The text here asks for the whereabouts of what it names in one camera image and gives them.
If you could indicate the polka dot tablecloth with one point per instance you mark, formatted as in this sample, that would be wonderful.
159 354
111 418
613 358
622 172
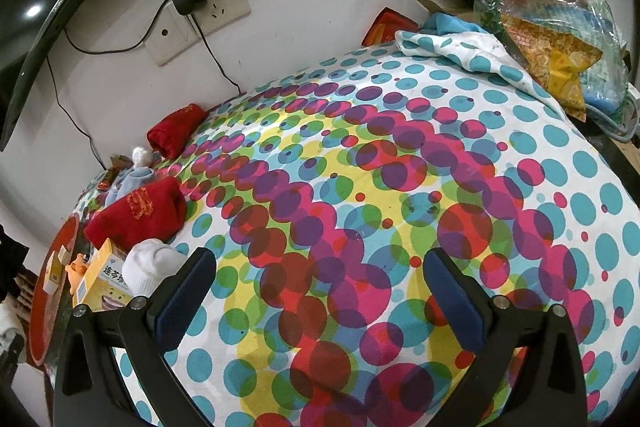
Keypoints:
319 195

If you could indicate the red candy wrapper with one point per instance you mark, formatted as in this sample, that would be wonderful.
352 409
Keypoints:
118 163

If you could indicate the plastic bag with snacks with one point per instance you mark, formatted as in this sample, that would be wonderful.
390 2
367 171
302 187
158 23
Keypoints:
571 48

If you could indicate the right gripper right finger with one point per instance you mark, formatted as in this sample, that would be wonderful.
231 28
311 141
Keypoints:
550 389

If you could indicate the light blue sock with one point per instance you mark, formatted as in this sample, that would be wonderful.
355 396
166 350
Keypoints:
137 178

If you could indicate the red packet by wall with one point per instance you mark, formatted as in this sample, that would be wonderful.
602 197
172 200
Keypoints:
385 26

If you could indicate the red sock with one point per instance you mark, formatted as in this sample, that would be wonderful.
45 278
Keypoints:
154 211
169 136

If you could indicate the white yellow box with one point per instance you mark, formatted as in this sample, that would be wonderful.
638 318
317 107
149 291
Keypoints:
55 270

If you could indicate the orange plush toy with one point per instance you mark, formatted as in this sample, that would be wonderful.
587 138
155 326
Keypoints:
76 271

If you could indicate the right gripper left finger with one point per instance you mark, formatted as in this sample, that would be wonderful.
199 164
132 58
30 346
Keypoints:
89 390

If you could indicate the red rolled sock back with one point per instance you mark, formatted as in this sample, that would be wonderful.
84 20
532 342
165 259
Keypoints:
169 136

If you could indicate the small white sock ball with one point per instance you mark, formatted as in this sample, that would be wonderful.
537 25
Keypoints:
141 157

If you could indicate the white wall socket plate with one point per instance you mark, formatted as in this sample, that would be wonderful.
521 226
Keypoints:
173 33

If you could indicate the red sock front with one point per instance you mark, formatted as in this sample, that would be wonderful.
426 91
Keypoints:
154 211

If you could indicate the yellow cartoon medicine box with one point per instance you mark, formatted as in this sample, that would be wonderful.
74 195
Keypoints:
102 288

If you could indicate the white sock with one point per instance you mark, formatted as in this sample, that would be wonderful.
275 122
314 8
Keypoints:
149 263

